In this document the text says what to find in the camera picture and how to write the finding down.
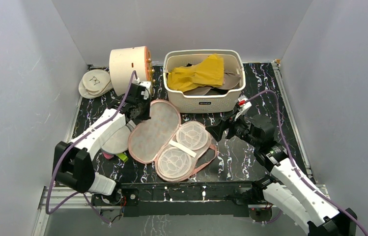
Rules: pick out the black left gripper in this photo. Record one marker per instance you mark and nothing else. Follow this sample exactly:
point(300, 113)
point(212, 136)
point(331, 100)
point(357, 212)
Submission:
point(147, 116)

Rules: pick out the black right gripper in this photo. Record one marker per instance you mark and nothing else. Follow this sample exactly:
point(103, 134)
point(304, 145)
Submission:
point(226, 124)

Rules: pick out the floral mesh laundry bag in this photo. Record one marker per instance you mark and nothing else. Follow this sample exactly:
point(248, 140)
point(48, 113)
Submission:
point(178, 150)

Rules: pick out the yellow bra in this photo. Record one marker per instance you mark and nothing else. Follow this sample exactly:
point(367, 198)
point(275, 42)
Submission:
point(210, 72)

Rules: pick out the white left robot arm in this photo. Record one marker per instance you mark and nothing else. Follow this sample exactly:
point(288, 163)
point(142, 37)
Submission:
point(73, 160)

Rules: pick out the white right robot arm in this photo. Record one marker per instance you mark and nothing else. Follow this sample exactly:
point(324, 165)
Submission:
point(286, 186)

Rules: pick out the white round mesh laundry bag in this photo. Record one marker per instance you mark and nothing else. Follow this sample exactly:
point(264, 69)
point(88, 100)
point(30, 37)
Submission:
point(118, 142)

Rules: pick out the beige bra wash bag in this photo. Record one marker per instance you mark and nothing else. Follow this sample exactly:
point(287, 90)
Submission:
point(95, 83)

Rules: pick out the white perforated laundry basket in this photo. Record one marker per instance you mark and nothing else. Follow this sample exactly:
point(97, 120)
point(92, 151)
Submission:
point(204, 103)

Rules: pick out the cream and orange mini washer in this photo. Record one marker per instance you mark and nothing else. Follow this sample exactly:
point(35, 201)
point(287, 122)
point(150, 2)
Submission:
point(122, 62)

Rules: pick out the green and pink tags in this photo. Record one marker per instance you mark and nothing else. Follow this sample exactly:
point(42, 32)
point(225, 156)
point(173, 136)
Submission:
point(123, 157)

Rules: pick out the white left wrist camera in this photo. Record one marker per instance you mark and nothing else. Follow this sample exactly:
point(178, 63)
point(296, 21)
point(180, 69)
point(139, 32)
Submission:
point(144, 90)

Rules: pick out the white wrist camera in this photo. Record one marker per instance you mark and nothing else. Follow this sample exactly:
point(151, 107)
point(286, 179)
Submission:
point(242, 106)
point(144, 90)

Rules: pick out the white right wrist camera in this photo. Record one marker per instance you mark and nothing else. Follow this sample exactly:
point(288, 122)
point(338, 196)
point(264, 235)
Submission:
point(242, 106)

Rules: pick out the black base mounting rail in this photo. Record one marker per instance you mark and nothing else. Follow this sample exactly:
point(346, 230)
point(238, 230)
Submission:
point(237, 198)

